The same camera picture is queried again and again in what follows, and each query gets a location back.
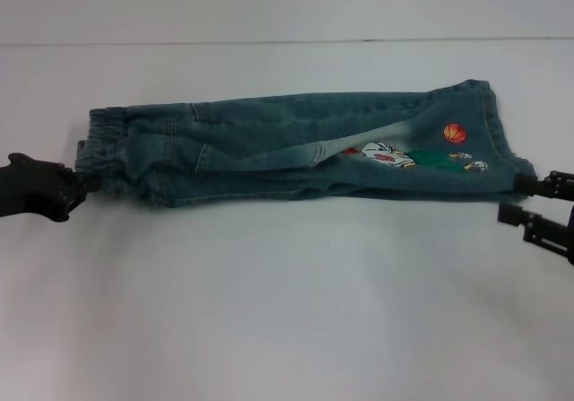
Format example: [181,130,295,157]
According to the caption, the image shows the blue denim shorts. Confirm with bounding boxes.
[74,77,537,209]

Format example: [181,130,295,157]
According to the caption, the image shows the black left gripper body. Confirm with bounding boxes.
[0,151,68,223]

